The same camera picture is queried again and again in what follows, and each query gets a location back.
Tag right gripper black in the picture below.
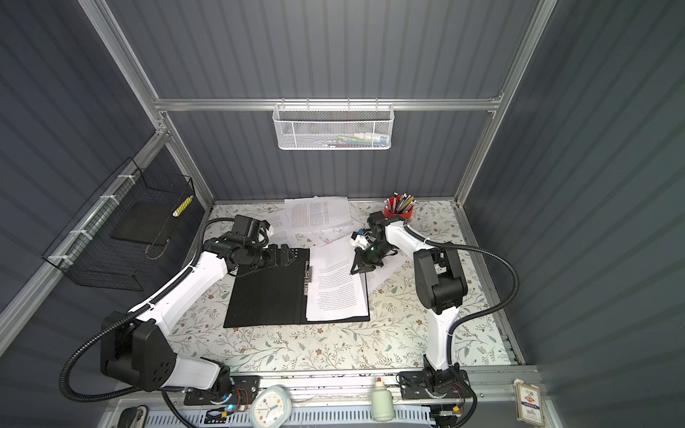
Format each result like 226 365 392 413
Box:
350 243 394 274

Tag printed paper sheet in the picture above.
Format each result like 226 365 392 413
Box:
284 196 351 232
306 237 370 323
265 212 299 248
366 253 408 294

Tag printed paper sheet front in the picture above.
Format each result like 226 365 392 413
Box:
306 237 370 323

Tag orange folder black inside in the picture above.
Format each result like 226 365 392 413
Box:
223 247 371 330

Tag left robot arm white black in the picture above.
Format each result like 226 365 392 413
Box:
58 215 295 403

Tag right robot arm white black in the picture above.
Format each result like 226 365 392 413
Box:
350 212 520 389

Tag diagram paper sheet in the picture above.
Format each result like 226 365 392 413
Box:
314 221 361 245

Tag printed paper sheet back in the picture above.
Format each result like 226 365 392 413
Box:
284 196 351 232

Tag red pen cup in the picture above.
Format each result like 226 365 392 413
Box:
383 205 414 221

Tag pens in red cup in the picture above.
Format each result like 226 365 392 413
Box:
385 193 415 212

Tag yellow marker in basket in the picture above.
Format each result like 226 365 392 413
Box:
172 195 194 218

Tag white glue bottle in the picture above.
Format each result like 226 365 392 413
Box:
370 377 395 423

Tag white table clock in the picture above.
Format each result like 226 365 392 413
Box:
249 385 294 428

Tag black stapler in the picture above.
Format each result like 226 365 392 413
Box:
116 405 149 428

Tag playing card box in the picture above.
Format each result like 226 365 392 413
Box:
513 379 545 427

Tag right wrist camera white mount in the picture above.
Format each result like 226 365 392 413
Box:
350 229 374 250

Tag white wire mesh basket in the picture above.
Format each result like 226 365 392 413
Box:
272 105 395 151

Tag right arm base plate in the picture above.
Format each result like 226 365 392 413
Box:
395 369 473 401

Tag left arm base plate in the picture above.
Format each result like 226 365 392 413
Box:
184 376 262 406

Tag black wire mesh basket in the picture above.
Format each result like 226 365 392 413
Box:
43 164 204 292

